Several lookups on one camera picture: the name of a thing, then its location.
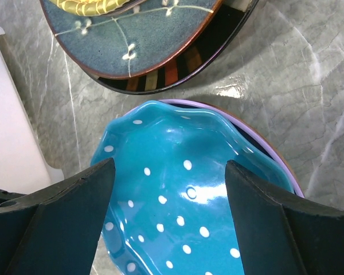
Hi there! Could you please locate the white plastic bin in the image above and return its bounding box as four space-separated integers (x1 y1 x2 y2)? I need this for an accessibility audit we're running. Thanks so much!
0 27 64 194

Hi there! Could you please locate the round woven bamboo mat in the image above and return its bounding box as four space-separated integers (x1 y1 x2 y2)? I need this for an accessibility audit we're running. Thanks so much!
50 0 130 16

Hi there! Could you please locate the lavender round plate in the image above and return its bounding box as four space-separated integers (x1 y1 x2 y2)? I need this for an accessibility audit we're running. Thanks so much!
123 99 305 198

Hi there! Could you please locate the dark blue floral plate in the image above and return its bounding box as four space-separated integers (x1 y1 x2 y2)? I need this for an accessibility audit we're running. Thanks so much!
41 1 222 79

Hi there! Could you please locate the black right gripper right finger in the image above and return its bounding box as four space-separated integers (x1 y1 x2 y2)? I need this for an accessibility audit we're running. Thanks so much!
225 160 344 274

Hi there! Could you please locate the black striped lacquer plate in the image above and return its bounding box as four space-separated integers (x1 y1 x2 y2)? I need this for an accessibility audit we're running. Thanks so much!
87 1 258 95

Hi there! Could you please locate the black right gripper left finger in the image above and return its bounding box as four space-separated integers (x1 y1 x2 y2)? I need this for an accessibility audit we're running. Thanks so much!
0 158 115 274

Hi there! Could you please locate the turquoise polka dot plate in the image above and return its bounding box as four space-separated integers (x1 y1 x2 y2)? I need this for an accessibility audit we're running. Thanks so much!
92 100 298 274

